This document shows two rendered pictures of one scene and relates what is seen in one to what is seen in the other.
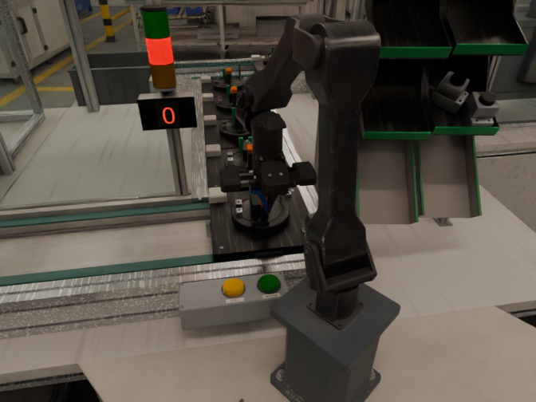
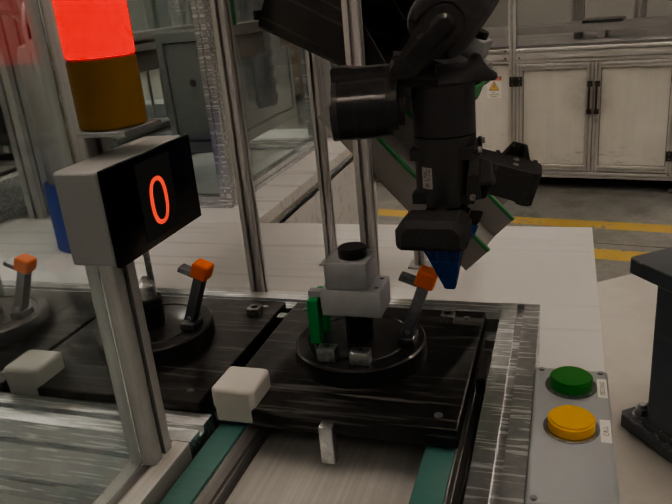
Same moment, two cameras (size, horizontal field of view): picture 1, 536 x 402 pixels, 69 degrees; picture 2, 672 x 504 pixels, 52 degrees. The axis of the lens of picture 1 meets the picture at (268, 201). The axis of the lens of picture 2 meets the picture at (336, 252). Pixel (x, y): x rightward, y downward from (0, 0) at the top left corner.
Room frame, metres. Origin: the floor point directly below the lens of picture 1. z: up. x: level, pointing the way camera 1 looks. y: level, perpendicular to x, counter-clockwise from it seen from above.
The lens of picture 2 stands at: (0.46, 0.61, 1.34)
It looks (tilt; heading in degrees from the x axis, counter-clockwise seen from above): 20 degrees down; 298
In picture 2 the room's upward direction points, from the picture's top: 5 degrees counter-clockwise
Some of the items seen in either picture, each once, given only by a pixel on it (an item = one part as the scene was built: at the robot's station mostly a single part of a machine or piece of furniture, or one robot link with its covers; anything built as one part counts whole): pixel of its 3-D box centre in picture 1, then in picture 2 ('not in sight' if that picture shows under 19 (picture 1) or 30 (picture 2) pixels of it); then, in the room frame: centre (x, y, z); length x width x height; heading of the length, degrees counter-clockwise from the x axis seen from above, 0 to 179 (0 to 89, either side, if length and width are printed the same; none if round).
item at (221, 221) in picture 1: (260, 219); (362, 361); (0.76, 0.02, 0.96); 0.24 x 0.24 x 0.02; 9
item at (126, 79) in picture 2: (163, 73); (107, 91); (0.85, 0.22, 1.28); 0.05 x 0.05 x 0.05
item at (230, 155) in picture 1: (247, 152); (149, 307); (1.01, 0.06, 1.01); 0.24 x 0.24 x 0.13; 9
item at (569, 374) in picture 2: (269, 284); (571, 384); (0.55, 0.00, 0.96); 0.04 x 0.04 x 0.02
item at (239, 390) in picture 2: (218, 197); (242, 394); (0.84, 0.13, 0.97); 0.05 x 0.05 x 0.04; 9
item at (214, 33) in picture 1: (218, 31); not in sight; (6.18, 0.73, 0.36); 0.60 x 0.40 x 0.15; 93
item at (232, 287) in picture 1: (233, 288); (571, 426); (0.53, 0.07, 0.96); 0.04 x 0.04 x 0.02
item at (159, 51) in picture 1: (159, 49); (93, 20); (0.85, 0.22, 1.33); 0.05 x 0.05 x 0.05
